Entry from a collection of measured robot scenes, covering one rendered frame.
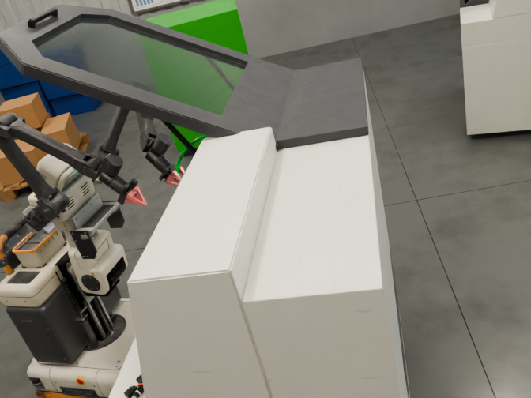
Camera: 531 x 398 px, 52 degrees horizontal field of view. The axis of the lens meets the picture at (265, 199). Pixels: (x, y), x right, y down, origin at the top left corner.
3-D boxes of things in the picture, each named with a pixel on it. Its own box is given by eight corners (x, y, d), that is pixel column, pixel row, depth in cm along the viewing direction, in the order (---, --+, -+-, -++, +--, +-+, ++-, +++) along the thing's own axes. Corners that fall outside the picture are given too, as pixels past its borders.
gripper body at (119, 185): (128, 188, 208) (112, 177, 208) (120, 204, 214) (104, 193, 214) (137, 179, 213) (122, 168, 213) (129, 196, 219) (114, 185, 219)
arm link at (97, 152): (142, 80, 260) (122, 73, 254) (152, 88, 250) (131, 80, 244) (109, 165, 270) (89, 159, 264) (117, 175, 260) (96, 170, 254)
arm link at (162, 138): (158, 148, 231) (139, 142, 226) (171, 128, 225) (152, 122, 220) (163, 167, 223) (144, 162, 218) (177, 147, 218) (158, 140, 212)
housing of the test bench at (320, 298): (349, 335, 298) (293, 69, 227) (402, 330, 292) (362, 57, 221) (352, 643, 179) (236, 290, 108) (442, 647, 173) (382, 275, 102)
